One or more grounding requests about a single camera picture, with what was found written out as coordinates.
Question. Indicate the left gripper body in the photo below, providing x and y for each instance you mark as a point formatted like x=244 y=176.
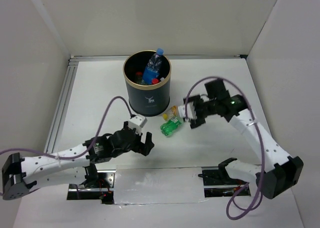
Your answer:
x=115 y=154

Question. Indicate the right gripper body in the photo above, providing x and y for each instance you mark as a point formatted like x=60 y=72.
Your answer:
x=204 y=108

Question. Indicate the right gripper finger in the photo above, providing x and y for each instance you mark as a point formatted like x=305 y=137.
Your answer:
x=192 y=98
x=197 y=122

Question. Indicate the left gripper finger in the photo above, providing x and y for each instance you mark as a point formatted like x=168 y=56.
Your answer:
x=148 y=145
x=138 y=145

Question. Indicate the red label water bottle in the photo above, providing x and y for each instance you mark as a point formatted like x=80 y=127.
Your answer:
x=155 y=81

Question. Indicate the blue label water bottle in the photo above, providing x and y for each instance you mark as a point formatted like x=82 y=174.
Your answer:
x=152 y=69

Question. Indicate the red cap drink bottle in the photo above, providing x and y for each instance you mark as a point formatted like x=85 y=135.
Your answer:
x=138 y=77

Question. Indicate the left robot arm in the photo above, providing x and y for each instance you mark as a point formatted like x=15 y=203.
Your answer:
x=24 y=175

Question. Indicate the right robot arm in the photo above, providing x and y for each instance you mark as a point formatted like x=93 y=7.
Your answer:
x=278 y=172

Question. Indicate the dark green round bin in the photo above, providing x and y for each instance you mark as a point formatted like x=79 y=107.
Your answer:
x=147 y=100

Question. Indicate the small yellow cap bottle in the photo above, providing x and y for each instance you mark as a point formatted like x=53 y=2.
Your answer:
x=171 y=112

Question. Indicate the green bottle with cap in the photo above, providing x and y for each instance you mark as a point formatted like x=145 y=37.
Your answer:
x=171 y=126

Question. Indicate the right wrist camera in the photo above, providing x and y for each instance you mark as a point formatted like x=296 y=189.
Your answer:
x=187 y=112

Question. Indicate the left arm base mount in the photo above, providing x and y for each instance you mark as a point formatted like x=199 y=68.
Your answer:
x=102 y=190

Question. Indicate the aluminium frame rail left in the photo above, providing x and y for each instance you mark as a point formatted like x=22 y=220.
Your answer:
x=55 y=131

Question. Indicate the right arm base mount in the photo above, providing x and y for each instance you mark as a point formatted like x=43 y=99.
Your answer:
x=216 y=186

